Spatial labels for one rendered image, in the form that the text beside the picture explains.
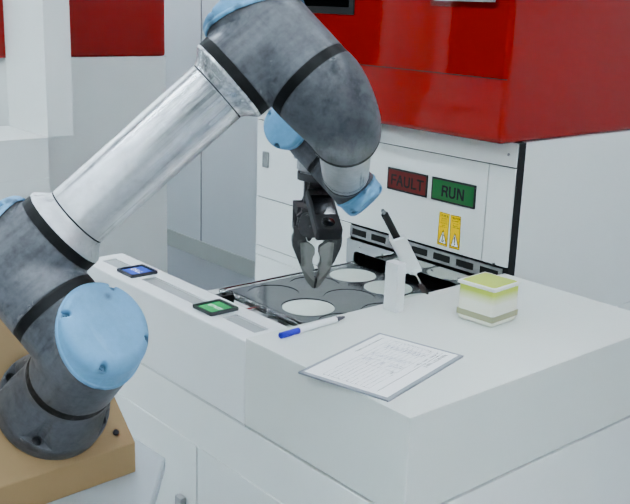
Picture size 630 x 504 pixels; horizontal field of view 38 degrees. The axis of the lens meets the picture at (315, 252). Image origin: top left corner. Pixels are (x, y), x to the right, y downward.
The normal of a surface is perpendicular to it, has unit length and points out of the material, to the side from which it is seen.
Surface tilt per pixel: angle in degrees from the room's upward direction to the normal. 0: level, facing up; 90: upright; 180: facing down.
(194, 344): 90
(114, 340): 51
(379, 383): 0
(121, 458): 90
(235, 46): 67
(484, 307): 90
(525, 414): 90
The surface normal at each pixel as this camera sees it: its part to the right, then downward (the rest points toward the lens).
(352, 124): 0.45, 0.55
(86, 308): 0.58, -0.44
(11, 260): -0.02, -0.05
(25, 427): -0.27, 0.33
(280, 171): -0.76, 0.14
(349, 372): 0.04, -0.96
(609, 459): 0.64, 0.22
